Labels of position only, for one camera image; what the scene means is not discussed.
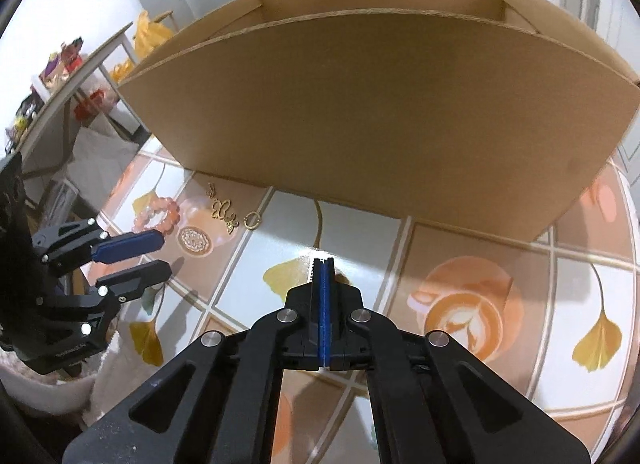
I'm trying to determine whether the gold butterfly pendant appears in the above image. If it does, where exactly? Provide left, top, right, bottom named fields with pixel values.
left=207, top=183, right=238, bottom=235

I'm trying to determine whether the pile of colourful packets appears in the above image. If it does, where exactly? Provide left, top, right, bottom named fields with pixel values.
left=42, top=38, right=85, bottom=87

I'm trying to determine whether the white fluffy garment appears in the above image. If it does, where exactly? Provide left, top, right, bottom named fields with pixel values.
left=0, top=329, right=151, bottom=430

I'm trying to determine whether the round gold filigree brooch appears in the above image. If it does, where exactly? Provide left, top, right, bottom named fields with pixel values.
left=179, top=225, right=210, bottom=254

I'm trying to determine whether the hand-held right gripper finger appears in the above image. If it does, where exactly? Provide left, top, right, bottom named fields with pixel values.
left=62, top=258, right=326, bottom=464
left=325, top=258, right=591, bottom=464

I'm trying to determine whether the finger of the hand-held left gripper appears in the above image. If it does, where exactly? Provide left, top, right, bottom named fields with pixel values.
left=50, top=260, right=172, bottom=345
left=32, top=218, right=166, bottom=276

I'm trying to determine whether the tile patterned tablecloth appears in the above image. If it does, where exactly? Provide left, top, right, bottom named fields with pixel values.
left=65, top=136, right=640, bottom=464

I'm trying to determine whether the red plastic bag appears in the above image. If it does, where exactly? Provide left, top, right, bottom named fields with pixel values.
left=75, top=89, right=118, bottom=120

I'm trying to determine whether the white sliding door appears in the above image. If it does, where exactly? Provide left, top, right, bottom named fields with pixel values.
left=562, top=0, right=640, bottom=65

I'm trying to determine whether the wooden rack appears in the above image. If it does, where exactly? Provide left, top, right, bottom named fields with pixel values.
left=0, top=9, right=176, bottom=180

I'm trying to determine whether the pink bead bracelet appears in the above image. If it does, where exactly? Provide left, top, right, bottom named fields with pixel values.
left=132, top=195, right=183, bottom=235

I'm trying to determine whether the large shallow cardboard box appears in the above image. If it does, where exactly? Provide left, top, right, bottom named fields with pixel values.
left=117, top=0, right=640, bottom=242

